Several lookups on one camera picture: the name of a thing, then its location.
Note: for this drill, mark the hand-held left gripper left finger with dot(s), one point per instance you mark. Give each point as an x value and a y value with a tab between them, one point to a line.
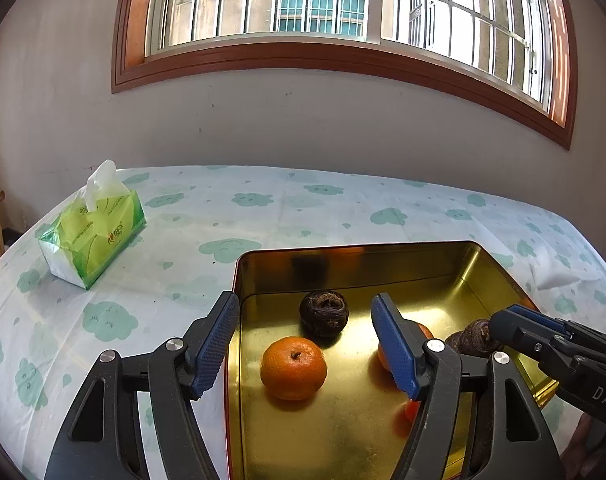
215	345

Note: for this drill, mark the person's right hand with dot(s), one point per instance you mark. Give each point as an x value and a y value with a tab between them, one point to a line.
580	445

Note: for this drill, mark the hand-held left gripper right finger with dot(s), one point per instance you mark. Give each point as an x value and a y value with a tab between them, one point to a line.
395	345

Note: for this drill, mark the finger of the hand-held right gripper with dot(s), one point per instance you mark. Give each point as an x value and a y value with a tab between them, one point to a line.
523	335
583	337

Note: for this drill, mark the dark wrinkled passion fruit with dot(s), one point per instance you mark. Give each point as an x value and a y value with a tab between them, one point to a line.
324	312
470	340

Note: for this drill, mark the green tissue pack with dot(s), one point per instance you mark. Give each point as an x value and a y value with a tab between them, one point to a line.
98	240

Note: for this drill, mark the dark red tin box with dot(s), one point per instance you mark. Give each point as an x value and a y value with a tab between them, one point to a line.
348	410

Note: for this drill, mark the cloud print tablecloth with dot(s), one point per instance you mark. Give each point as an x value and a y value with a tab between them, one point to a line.
158	280

